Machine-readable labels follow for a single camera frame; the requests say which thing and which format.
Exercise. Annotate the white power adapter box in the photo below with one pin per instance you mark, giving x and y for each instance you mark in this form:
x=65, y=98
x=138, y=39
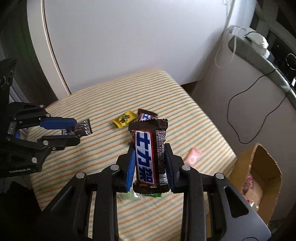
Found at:
x=258, y=42

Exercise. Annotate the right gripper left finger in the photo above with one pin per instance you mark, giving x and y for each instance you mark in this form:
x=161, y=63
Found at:
x=86, y=207

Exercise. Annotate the yellow candy packet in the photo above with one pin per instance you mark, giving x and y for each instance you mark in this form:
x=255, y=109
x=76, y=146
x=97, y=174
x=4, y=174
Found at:
x=125, y=119

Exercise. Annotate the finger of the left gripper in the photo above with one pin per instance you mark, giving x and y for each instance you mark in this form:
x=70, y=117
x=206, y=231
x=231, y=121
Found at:
x=46, y=142
x=46, y=120

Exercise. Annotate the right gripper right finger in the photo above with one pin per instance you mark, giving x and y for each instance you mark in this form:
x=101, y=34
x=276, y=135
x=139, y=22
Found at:
x=213, y=209

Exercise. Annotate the small black candy packet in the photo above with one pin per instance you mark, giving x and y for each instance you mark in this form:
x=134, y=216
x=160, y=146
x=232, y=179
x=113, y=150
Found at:
x=81, y=129

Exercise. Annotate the dark green candy packet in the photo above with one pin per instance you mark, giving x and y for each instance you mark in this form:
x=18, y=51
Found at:
x=157, y=195

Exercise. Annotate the small pink sachet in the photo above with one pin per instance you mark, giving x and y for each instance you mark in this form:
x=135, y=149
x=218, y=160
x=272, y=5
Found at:
x=192, y=157

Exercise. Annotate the brown cardboard box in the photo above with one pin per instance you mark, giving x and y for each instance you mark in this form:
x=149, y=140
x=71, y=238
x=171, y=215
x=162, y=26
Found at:
x=257, y=160

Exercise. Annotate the small Snickers bar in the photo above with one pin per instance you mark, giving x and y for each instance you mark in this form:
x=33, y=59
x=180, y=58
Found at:
x=145, y=115

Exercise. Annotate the green jelly candy packet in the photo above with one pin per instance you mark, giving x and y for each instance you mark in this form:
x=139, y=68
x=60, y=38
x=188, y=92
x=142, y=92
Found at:
x=129, y=196

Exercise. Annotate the long Snickers bar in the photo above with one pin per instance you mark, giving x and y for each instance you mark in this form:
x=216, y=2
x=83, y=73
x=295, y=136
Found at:
x=149, y=138

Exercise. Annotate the pink packaged bread loaf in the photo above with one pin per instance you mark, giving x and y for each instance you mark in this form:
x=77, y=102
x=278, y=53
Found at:
x=252, y=190

